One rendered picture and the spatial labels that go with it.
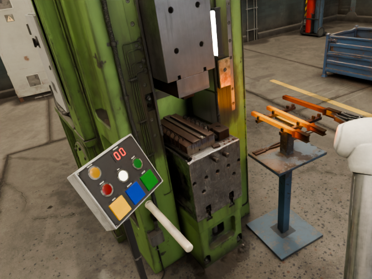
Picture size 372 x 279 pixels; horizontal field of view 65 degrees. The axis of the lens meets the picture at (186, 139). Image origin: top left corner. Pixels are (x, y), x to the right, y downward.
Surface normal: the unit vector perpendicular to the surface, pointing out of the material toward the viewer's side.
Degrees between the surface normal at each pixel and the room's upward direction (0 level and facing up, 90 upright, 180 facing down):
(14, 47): 90
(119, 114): 90
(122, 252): 0
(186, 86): 90
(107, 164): 60
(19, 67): 90
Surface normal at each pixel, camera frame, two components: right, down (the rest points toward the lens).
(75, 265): -0.13, -0.87
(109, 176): 0.68, -0.30
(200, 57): 0.56, 0.34
